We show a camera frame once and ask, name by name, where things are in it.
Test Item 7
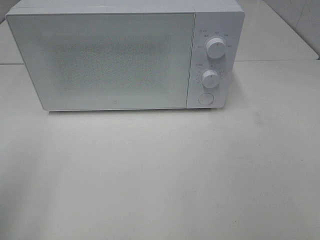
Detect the upper white power knob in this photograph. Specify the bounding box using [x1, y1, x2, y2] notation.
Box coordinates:
[205, 36, 227, 59]

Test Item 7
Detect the white microwave door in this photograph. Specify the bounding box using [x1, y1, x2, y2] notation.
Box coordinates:
[7, 13, 194, 111]

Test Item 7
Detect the white microwave oven body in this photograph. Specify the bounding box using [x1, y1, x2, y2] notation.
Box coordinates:
[5, 0, 245, 109]

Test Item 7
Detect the round white door button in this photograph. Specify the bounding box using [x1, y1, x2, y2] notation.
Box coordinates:
[198, 93, 214, 106]

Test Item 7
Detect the white timer knob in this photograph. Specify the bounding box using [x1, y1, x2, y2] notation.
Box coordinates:
[201, 70, 220, 89]

